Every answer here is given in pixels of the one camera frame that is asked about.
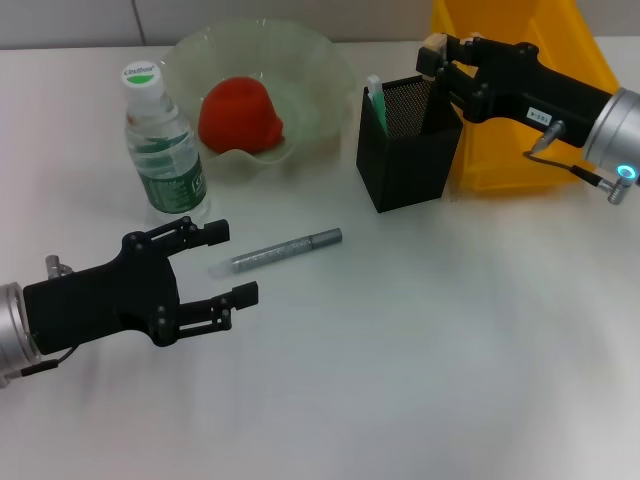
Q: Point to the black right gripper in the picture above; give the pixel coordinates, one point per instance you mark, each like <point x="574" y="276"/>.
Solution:
<point x="540" y="95"/>

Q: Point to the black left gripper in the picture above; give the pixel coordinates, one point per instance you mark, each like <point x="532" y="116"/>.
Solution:
<point x="100" y="300"/>

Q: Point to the small wooden pencil sharpener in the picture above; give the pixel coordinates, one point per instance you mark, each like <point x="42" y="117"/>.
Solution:
<point x="435" y="41"/>

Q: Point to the grey marker pen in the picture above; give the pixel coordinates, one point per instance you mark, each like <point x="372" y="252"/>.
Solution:
<point x="280" y="250"/>

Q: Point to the green utility knife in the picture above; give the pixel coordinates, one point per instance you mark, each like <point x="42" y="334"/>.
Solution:
<point x="378" y="105"/>

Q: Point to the clear bottle with green label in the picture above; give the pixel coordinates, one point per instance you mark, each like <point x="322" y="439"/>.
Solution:
<point x="170" y="175"/>

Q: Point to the black mesh pen holder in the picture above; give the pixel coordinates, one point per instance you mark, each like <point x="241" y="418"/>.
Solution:
<point x="410" y="170"/>

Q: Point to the green glass fruit plate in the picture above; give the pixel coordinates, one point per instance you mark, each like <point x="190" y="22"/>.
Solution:
<point x="310" y="75"/>

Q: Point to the yellow plastic bin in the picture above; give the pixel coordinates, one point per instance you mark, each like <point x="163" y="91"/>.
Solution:
<point x="500" y="160"/>

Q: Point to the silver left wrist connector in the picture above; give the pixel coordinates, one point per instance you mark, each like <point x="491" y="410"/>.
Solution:
<point x="56" y="265"/>

